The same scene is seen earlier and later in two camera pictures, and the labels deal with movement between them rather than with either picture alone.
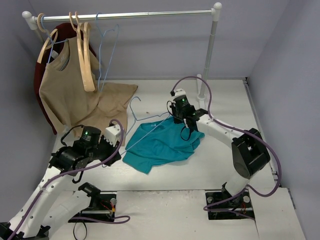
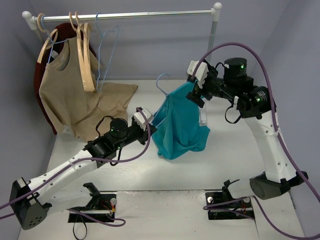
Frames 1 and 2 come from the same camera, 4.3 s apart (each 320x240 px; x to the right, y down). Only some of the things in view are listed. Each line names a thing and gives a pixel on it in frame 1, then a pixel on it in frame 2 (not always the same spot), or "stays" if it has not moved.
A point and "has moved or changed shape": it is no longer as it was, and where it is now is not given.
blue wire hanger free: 143,136 has moved or changed shape
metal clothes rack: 31,22 stays
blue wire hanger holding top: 53,42 stays
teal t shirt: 160,142 has moved or changed shape
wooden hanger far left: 47,38 stays
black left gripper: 110,153 -> 147,130
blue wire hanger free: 102,35 stays
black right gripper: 176,116 -> 197,92
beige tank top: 73,106 stays
